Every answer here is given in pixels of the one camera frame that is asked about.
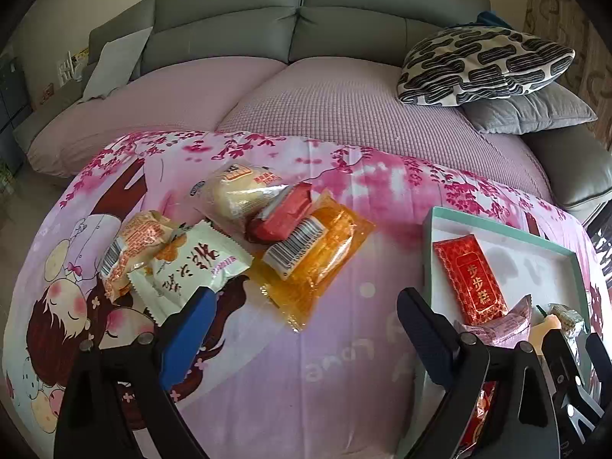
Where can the clear packet with green edges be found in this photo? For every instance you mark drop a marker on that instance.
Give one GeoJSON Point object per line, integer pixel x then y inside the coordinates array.
{"type": "Point", "coordinates": [566, 318]}

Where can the pale green snack packet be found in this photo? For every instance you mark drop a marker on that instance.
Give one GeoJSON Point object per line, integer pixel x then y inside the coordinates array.
{"type": "Point", "coordinates": [191, 263]}

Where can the black white patterned pillow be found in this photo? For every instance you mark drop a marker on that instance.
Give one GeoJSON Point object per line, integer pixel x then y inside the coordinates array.
{"type": "Point", "coordinates": [483, 64]}

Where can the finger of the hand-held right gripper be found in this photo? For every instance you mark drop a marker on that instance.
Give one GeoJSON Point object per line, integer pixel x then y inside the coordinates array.
{"type": "Point", "coordinates": [600, 351]}
{"type": "Point", "coordinates": [562, 358]}

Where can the grey sofa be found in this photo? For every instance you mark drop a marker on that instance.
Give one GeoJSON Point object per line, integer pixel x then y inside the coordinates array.
{"type": "Point", "coordinates": [229, 14]}

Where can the pink snack packet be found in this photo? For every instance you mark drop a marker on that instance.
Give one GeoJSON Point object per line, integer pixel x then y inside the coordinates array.
{"type": "Point", "coordinates": [502, 327]}

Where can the red white biscuit packet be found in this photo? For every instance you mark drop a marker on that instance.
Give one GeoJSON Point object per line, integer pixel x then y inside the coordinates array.
{"type": "Point", "coordinates": [282, 213]}

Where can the white book rack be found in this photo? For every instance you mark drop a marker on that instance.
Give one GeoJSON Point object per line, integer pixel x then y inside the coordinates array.
{"type": "Point", "coordinates": [71, 64]}

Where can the bread bun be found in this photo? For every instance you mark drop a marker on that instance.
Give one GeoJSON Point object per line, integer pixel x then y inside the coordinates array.
{"type": "Point", "coordinates": [244, 191]}

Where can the patterned beige curtain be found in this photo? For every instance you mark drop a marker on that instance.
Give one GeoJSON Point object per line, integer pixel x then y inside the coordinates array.
{"type": "Point", "coordinates": [569, 14]}

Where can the long red gold packet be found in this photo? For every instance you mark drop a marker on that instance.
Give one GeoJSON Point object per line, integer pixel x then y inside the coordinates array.
{"type": "Point", "coordinates": [471, 277]}

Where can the orange cake packet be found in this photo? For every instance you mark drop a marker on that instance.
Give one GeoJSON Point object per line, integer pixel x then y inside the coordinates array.
{"type": "Point", "coordinates": [320, 258]}

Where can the grey pillow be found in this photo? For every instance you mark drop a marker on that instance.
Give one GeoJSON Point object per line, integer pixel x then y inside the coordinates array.
{"type": "Point", "coordinates": [530, 110]}

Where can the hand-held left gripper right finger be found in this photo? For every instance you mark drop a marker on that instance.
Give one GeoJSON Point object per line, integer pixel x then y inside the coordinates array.
{"type": "Point", "coordinates": [425, 339]}

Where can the dark grey cabinet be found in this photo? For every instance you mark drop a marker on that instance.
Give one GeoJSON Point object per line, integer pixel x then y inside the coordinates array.
{"type": "Point", "coordinates": [12, 110]}

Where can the blue cloth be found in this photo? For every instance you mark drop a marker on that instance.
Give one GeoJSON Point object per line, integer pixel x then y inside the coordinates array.
{"type": "Point", "coordinates": [492, 18]}

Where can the teal cardboard box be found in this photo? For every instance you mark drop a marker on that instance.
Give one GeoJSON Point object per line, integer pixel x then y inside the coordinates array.
{"type": "Point", "coordinates": [526, 258]}

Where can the red cartoon snack packet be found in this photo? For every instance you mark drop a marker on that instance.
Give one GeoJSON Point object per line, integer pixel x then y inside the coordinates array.
{"type": "Point", "coordinates": [480, 411]}

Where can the pink sofa cover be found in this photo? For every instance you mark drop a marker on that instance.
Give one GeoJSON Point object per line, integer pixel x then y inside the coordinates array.
{"type": "Point", "coordinates": [334, 100]}

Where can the light grey cushion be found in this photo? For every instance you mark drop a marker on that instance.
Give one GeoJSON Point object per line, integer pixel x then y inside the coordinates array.
{"type": "Point", "coordinates": [117, 67]}

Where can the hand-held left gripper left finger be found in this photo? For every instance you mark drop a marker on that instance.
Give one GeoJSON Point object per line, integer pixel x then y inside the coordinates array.
{"type": "Point", "coordinates": [189, 339]}

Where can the yellow snack packet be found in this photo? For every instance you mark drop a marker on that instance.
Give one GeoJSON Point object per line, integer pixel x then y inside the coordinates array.
{"type": "Point", "coordinates": [550, 332]}

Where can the orange white pastry packet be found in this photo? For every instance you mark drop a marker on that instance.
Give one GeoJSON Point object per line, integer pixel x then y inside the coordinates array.
{"type": "Point", "coordinates": [134, 244]}

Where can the pink printed blanket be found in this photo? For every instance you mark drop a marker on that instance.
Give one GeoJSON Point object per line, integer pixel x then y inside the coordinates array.
{"type": "Point", "coordinates": [334, 368]}

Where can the small dark green packet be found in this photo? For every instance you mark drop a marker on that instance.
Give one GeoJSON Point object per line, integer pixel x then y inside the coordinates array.
{"type": "Point", "coordinates": [540, 309]}

